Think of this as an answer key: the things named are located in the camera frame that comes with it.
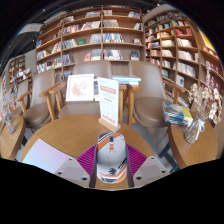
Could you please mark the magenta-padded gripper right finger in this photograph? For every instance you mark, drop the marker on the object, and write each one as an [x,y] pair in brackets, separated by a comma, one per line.
[151,168]

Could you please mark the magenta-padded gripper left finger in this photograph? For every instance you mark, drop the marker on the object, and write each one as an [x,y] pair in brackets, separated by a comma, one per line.
[71,170]

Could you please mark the white and orange computer mouse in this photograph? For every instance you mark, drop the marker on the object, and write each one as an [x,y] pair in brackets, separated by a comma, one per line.
[111,156]

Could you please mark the round wooden side table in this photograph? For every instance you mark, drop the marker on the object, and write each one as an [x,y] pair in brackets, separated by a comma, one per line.
[11,141]
[195,151]

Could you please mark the glass vase with dried flowers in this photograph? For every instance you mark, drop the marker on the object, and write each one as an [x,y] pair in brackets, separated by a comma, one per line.
[195,131]

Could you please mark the brown padded wooden armchair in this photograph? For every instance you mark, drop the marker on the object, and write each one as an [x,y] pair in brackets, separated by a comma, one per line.
[38,110]
[80,108]
[150,110]

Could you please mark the stack of colourful books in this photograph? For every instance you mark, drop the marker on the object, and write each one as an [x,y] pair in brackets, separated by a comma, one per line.
[176,114]

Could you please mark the white sign on wooden base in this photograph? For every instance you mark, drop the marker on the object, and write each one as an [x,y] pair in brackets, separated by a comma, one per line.
[108,100]

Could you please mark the white framed picture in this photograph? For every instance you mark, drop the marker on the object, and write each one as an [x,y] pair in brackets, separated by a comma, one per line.
[80,87]

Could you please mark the dark upright book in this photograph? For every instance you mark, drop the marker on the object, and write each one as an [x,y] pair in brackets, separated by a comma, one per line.
[96,90]

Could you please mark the stack of light blue books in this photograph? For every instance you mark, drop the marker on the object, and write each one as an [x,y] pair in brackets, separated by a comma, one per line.
[126,80]

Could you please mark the distant wooden bookshelf unit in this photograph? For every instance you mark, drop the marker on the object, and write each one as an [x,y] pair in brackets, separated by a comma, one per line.
[18,68]

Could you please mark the curved wooden bookshelf unit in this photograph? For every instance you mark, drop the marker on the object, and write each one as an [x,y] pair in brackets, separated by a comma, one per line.
[180,53]

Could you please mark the wide wooden bookshelf unit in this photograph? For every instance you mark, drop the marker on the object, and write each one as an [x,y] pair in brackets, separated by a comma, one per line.
[90,36]

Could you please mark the white ceiling panel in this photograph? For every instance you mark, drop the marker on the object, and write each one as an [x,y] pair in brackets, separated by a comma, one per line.
[30,28]

